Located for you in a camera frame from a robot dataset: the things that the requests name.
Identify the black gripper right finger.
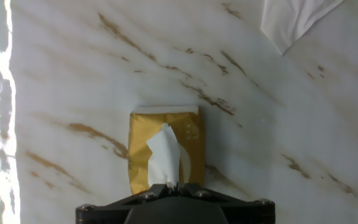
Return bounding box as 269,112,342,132
177,182,275,224

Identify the gold tissue pack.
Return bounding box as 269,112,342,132
127,105,206,195

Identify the loose flat white napkin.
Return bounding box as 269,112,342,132
260,0,344,56

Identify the white pulled napkin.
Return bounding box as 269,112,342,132
146,123,192,188

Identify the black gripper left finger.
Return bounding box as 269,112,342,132
75,182,176,224

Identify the marble pattern table mat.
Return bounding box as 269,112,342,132
0,0,358,224

